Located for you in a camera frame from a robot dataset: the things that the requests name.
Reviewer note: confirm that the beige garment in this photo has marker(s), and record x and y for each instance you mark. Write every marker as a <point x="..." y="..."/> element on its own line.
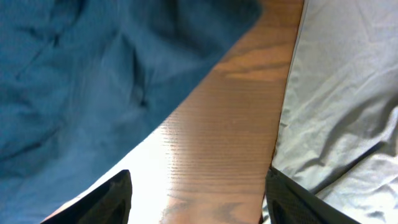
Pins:
<point x="338" y="126"/>

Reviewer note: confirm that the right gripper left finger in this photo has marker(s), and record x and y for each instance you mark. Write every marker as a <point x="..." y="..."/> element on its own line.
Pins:
<point x="110" y="203"/>

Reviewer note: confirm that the dark blue shorts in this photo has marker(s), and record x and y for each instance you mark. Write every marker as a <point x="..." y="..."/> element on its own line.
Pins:
<point x="84" y="82"/>

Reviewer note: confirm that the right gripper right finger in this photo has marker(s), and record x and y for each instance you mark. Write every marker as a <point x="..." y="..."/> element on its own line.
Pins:
<point x="289" y="203"/>

